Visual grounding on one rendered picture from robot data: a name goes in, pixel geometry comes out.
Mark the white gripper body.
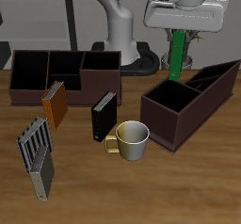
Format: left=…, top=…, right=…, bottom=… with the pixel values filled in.
left=143, top=0, right=230, bottom=34

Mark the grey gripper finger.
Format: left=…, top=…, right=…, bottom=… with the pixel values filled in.
left=165, top=28, right=173, bottom=43
left=186, top=30, right=200, bottom=43

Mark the green book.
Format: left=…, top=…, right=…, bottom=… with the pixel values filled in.
left=168, top=29, right=187, bottom=82

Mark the dark brown desk caddy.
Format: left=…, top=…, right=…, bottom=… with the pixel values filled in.
left=139, top=58, right=241, bottom=155
left=8, top=49, right=123, bottom=107

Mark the black book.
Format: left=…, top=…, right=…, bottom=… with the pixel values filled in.
left=90, top=90, right=119, bottom=143

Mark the orange book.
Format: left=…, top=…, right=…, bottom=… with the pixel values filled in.
left=40, top=79, right=70, bottom=132

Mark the grey striped book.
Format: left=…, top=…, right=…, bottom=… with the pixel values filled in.
left=15, top=115, right=55, bottom=173

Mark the plain grey book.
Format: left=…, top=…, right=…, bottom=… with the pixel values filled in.
left=29, top=144, right=56, bottom=202

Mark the pot plant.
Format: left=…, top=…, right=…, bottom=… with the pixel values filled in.
left=160, top=0, right=222, bottom=72

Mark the yellow and white mug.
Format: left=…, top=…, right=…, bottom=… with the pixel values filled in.
left=104, top=120, right=151, bottom=163

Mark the grey shelf unit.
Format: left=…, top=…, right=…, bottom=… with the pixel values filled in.
left=0, top=0, right=79, bottom=52

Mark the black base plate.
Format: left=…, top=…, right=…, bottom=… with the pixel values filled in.
left=90, top=40, right=161, bottom=77

